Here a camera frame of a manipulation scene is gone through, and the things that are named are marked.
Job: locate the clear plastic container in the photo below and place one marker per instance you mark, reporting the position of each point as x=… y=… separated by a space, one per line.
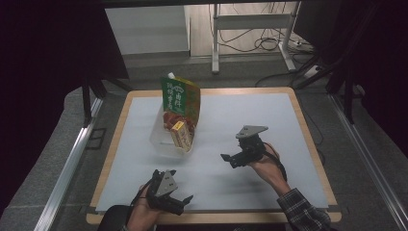
x=160 y=141

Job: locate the green and red snack packet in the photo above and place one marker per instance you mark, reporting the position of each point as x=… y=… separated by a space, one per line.
x=178 y=96

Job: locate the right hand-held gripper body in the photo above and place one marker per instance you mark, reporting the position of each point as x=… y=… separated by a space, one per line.
x=251 y=149

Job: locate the dark cloth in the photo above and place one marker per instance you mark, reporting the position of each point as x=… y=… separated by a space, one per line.
x=114 y=219

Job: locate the aluminium floor rail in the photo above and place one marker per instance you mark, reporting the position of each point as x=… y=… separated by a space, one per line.
x=67 y=170
x=369 y=160

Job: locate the person's left hand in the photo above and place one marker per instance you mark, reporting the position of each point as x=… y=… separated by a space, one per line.
x=142 y=215

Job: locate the black floor bracket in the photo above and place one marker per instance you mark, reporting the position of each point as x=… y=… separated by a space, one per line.
x=96 y=138

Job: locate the small yellow box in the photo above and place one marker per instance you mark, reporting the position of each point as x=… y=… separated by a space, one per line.
x=181 y=136

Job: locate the white power strip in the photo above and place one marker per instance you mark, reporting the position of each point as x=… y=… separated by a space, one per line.
x=311 y=72

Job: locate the black metal stand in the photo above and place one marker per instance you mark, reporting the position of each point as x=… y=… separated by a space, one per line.
x=348 y=96
x=86 y=102

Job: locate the person's right hand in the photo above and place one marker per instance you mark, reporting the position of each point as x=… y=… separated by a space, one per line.
x=269 y=170

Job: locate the dark curtain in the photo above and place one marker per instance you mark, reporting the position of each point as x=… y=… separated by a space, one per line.
x=48 y=64
x=378 y=64

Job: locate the white metal stand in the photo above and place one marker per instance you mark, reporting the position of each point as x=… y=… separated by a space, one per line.
x=253 y=22

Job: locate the wooden table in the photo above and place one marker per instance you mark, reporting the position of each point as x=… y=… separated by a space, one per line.
x=224 y=91

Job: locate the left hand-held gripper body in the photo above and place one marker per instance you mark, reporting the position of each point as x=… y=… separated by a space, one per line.
x=165 y=186

